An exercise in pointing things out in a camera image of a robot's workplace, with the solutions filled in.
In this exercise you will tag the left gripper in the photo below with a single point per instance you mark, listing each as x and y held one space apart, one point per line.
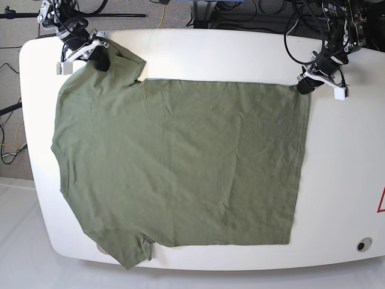
321 72

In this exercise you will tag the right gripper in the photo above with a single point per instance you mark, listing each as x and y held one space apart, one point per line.
74 49

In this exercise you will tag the olive green T-shirt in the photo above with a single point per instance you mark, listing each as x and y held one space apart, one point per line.
175 162

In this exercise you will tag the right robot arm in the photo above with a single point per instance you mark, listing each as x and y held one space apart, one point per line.
64 36

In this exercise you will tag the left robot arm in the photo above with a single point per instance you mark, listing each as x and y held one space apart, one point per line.
345 37

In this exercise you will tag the red triangle sticker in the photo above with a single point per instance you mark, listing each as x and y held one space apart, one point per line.
381 208

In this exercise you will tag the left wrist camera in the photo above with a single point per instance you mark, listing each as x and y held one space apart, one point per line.
341 93

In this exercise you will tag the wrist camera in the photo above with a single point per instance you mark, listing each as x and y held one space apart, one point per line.
341 93
64 68

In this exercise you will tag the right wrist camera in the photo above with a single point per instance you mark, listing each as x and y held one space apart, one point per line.
64 68

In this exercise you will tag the right table cable grommet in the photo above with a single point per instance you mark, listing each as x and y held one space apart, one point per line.
364 244

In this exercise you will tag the table cable grommet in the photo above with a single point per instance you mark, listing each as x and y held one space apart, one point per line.
364 244
102 250

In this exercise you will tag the left table cable grommet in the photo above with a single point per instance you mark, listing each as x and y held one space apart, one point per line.
102 250

